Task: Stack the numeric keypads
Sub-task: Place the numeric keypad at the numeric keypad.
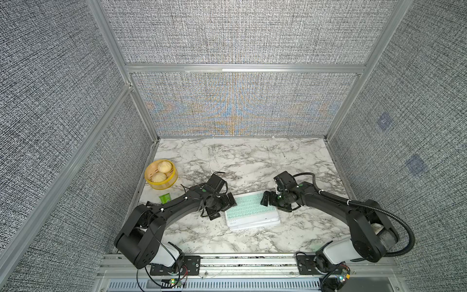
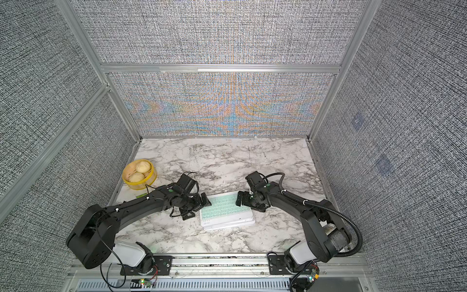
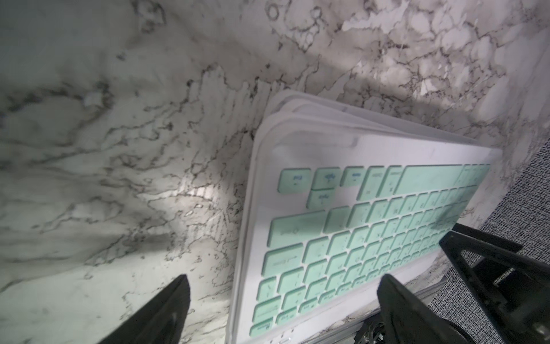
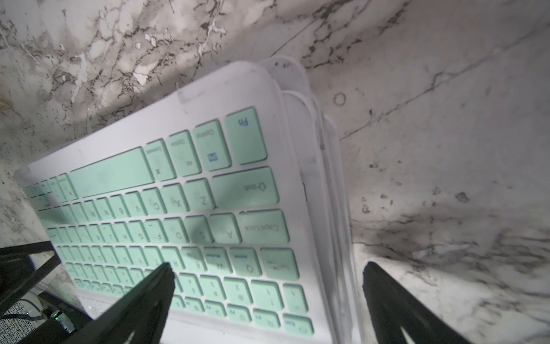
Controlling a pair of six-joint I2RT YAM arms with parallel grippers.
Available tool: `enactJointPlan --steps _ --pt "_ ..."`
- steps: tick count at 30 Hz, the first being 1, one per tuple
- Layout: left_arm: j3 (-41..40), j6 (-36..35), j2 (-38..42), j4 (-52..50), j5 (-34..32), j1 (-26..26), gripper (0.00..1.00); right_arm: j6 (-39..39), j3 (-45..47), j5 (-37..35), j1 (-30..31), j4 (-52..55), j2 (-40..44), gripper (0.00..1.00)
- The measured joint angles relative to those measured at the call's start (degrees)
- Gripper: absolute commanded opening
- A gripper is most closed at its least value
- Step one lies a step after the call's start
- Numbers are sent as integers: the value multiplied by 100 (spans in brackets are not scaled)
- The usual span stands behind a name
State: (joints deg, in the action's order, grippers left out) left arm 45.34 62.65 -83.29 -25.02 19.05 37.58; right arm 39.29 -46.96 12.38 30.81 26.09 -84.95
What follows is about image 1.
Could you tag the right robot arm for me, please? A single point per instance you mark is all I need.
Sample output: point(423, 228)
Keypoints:
point(372, 234)

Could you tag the steamed bun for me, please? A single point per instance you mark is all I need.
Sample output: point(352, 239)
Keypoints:
point(158, 177)
point(165, 166)

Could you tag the aluminium front rail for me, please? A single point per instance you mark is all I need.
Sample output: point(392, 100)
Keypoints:
point(214, 265)

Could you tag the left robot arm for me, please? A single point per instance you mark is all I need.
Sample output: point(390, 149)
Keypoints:
point(140, 238)

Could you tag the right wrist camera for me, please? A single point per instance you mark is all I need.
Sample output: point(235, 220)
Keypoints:
point(285, 182)

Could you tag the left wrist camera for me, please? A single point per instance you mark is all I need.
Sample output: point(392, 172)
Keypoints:
point(215, 184)

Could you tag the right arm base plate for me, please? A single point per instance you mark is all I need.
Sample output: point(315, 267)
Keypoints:
point(306, 264)

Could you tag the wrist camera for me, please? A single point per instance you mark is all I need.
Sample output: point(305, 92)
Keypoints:
point(215, 184)
point(285, 182)

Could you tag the green packet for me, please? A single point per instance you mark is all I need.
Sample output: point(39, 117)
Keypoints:
point(165, 198)

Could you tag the steamed bun near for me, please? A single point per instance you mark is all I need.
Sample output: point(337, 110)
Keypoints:
point(158, 177)

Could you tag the green keyboard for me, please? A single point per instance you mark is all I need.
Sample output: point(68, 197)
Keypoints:
point(249, 205)

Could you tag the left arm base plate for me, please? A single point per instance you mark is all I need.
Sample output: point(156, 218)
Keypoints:
point(190, 266)

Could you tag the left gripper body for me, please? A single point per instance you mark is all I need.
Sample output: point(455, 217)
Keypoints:
point(221, 204)

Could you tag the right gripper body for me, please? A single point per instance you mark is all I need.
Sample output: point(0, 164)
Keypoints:
point(278, 200)

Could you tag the steamed bun far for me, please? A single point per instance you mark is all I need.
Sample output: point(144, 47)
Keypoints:
point(165, 166)

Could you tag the pink keyboard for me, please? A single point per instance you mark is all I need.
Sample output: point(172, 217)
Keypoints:
point(252, 222)

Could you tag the yellow bamboo steamer basket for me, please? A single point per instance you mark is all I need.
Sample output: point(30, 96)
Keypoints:
point(172, 177)

